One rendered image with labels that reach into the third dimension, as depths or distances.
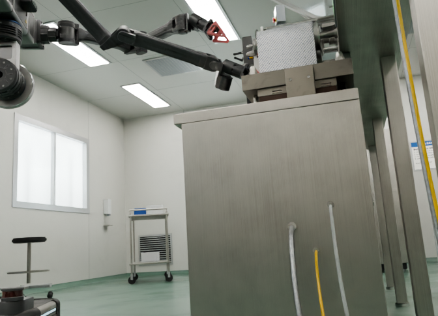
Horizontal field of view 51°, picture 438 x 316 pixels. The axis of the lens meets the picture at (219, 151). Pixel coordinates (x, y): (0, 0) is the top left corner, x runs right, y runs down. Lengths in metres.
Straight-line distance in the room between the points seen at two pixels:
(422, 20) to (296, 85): 0.65
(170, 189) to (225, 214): 6.42
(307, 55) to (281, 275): 0.89
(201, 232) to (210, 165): 0.23
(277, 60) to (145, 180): 6.44
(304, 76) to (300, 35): 0.34
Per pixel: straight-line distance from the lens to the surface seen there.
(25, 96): 2.10
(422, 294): 1.95
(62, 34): 2.32
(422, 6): 1.15
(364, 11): 1.65
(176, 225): 7.91
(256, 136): 1.60
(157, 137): 8.25
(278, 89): 1.70
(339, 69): 1.69
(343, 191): 1.54
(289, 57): 1.94
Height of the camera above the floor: 0.41
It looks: 12 degrees up
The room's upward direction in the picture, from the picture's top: 4 degrees counter-clockwise
